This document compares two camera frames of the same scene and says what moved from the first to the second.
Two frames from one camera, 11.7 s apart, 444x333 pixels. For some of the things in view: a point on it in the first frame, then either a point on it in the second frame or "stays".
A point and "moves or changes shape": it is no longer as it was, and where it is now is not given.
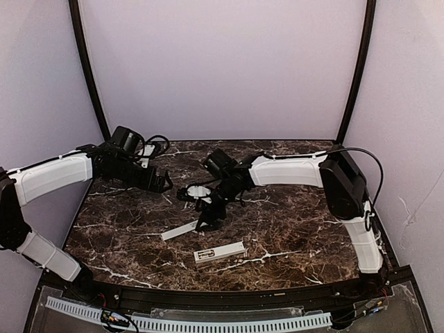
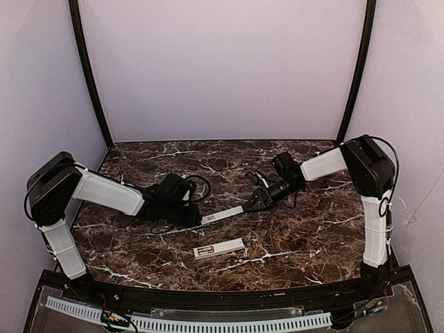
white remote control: x=219 y=252 moves or changes shape
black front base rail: x=81 y=288 stays
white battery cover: x=179 y=230 to x=221 y=214
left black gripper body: x=158 y=181 to x=189 y=215
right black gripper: x=214 y=209 to x=262 y=197
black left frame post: x=75 y=10 stays
